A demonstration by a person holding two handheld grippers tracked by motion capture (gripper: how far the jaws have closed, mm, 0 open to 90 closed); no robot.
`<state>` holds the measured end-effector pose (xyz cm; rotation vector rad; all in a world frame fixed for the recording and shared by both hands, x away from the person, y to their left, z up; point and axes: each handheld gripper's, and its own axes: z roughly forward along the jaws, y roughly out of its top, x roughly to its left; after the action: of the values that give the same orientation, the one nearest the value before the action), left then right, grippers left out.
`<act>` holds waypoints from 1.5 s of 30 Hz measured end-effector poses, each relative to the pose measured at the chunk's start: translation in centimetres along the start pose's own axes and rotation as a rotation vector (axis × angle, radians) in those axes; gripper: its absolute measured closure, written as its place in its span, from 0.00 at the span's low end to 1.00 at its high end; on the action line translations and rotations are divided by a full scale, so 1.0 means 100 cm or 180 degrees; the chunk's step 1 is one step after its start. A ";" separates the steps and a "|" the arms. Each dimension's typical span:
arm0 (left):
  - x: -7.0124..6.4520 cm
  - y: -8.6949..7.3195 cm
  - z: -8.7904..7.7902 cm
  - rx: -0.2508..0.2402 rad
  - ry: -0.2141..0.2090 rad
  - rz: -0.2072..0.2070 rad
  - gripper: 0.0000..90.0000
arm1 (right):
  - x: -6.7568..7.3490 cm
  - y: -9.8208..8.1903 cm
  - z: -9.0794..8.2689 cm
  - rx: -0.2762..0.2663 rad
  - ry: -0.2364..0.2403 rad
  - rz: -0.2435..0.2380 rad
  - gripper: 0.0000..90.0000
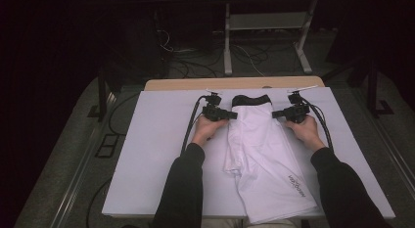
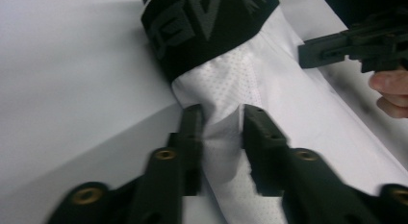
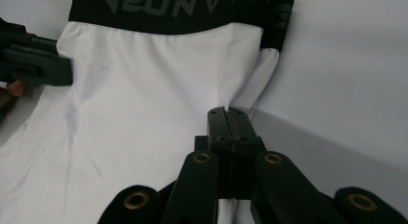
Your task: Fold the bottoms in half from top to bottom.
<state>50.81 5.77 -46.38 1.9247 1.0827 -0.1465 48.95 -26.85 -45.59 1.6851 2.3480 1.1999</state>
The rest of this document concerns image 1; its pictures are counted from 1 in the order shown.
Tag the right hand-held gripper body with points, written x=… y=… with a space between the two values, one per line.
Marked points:
x=297 y=110

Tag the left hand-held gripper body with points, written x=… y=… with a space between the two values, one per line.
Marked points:
x=212 y=110

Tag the white shorts with black waistband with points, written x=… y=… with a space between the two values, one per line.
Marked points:
x=264 y=149

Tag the person's left hand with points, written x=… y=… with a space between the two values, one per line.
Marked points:
x=205 y=130

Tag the person's right hand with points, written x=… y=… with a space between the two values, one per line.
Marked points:
x=306 y=131

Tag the wooden table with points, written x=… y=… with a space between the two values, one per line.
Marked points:
x=208 y=83

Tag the white board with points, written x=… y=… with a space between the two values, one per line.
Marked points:
x=156 y=130

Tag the black metal stand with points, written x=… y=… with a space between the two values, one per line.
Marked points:
x=372 y=87
x=101 y=97

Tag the person's legs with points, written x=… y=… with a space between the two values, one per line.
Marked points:
x=221 y=224

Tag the grey metal table frame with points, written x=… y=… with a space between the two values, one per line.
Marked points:
x=267 y=21

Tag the black floor socket frame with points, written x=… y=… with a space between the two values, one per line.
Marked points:
x=99 y=153

